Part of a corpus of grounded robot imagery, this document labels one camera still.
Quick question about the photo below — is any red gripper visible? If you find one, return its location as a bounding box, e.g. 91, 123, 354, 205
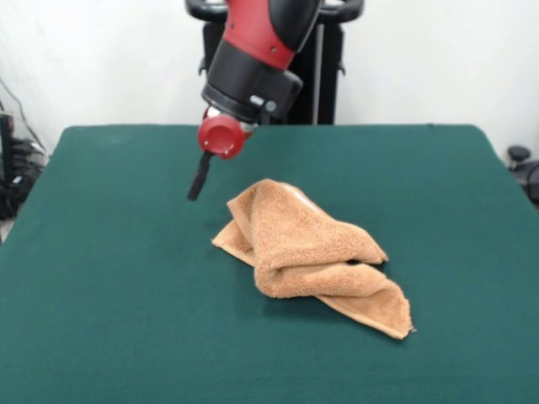
187, 114, 254, 202

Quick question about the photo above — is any tan terry towel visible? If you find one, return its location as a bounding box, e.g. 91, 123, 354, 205
210, 178, 417, 340

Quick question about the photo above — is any dark green table cloth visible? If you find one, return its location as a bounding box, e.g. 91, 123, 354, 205
0, 124, 539, 404

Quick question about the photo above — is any black electronics pile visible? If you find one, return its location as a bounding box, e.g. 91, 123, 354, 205
0, 109, 48, 221

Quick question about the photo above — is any grey office chair base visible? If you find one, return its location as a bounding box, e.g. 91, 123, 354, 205
506, 145, 539, 208

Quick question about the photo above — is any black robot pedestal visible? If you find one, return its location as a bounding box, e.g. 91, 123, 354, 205
184, 0, 364, 126

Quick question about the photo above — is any thin grey wall cable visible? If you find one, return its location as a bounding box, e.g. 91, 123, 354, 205
0, 77, 45, 152

